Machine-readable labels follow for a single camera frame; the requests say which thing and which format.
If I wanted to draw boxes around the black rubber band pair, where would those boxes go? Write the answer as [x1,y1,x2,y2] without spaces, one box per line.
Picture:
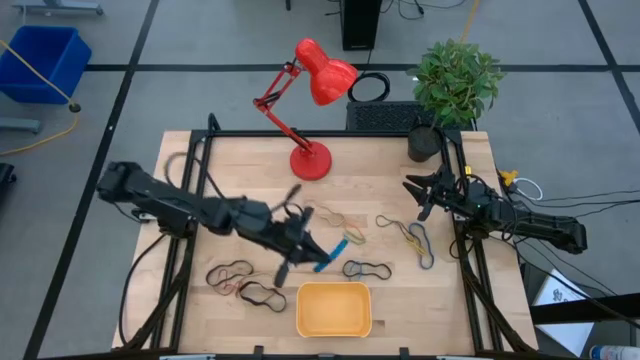
[342,259,394,282]

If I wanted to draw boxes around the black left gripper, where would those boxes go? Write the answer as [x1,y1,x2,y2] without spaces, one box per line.
[232,184,332,289]

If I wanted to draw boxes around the black aluminium table frame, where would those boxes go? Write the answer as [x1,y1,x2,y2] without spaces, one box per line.
[117,113,539,357]

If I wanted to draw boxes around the yellow floor cable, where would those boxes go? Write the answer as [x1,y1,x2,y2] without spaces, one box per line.
[458,0,482,44]
[0,39,82,157]

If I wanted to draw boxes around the black bar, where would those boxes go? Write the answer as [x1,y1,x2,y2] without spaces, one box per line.
[529,292,640,326]

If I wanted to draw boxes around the grey stand foot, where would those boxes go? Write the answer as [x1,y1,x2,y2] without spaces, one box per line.
[0,117,42,135]
[12,0,105,16]

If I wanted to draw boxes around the yellow plastic bin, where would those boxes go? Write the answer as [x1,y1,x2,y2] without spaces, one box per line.
[295,281,374,339]

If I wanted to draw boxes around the black floor object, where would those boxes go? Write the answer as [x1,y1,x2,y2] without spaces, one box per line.
[0,162,17,201]

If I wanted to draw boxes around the tan rubber band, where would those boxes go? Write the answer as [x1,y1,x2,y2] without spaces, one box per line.
[305,200,347,229]

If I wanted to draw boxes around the green potted plant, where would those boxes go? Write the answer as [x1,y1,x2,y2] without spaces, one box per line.
[405,38,506,164]

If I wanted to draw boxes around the white plastic bottle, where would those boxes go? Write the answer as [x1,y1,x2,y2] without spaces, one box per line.
[589,344,640,360]

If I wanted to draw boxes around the red desk lamp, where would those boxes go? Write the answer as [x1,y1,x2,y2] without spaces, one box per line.
[252,37,360,182]

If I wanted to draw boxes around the black computer tower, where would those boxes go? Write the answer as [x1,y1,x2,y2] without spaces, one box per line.
[339,0,384,52]

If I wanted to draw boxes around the bright blue rubber band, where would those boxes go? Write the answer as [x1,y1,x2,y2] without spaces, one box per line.
[313,237,350,274]

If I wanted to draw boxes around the black hanging cable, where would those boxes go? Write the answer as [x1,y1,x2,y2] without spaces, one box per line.
[118,232,169,347]

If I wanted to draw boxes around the blue plastic floor bin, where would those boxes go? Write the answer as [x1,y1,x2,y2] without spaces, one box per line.
[0,25,94,105]

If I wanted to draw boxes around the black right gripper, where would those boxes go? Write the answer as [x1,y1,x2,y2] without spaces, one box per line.
[402,165,474,222]

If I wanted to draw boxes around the black coiled cable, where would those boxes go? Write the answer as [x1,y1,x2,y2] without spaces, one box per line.
[347,71,392,104]

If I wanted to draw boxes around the thin red rubber band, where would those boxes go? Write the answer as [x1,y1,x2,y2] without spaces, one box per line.
[215,272,276,297]

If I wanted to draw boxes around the black perforated case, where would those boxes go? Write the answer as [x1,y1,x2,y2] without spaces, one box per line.
[345,101,476,132]

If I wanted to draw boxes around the green rubber band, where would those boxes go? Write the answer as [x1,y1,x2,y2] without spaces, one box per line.
[343,227,368,246]

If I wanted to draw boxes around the white printed paper box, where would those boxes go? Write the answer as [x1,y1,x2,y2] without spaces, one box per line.
[530,268,596,357]

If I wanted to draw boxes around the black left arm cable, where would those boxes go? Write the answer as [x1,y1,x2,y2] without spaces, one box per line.
[163,151,226,200]

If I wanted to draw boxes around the black floor cable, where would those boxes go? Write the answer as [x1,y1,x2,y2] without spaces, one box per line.
[539,188,640,202]
[534,199,640,209]

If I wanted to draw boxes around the white cable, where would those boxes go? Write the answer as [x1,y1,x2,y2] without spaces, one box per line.
[514,177,544,202]

